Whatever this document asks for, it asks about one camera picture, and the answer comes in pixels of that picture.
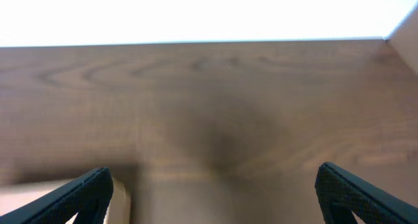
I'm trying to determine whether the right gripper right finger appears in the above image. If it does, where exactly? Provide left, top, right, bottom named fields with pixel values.
left=315, top=162, right=417, bottom=224

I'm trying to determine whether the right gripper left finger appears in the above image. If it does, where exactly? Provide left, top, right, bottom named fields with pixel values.
left=1, top=167, right=114, bottom=224

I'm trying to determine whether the cardboard box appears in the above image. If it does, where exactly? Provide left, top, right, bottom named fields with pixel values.
left=1, top=170, right=131, bottom=224

